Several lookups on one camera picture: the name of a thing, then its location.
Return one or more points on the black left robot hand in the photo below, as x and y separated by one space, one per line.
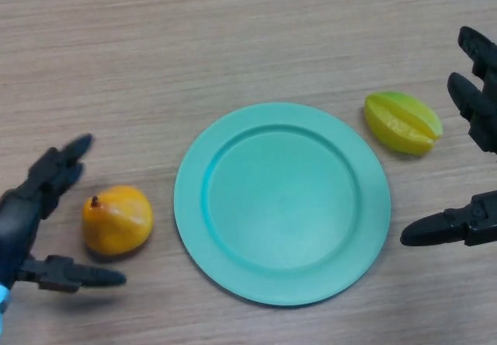
21 217

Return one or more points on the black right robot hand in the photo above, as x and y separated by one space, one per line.
471 96

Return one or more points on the yellow pear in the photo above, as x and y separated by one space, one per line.
118 222

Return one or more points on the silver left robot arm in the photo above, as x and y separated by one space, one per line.
3 302

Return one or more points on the green round plate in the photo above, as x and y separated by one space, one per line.
281 205

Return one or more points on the yellow-green starfruit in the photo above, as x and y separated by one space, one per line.
402 123

